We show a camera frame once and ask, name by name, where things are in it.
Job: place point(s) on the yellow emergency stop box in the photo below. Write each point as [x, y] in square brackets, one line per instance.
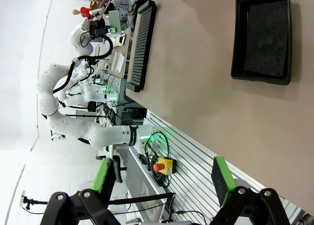
[167, 166]

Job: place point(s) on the black slotted PCB rack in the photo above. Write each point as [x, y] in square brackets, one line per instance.
[142, 46]

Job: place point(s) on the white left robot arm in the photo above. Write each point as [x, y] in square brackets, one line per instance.
[68, 127]

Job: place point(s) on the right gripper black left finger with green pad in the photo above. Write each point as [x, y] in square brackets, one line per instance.
[103, 178]

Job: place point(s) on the person in red shirt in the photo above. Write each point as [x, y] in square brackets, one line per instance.
[86, 12]

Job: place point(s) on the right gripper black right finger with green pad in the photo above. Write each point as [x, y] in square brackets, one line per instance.
[224, 181]

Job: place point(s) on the brown background table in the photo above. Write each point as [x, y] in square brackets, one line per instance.
[121, 51]

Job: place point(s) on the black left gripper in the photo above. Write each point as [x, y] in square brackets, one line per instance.
[96, 29]

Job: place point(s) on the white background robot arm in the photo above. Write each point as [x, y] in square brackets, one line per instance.
[83, 96]

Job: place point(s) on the black plastic tray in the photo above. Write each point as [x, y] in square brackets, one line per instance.
[239, 38]

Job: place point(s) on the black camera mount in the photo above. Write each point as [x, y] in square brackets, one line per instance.
[30, 201]

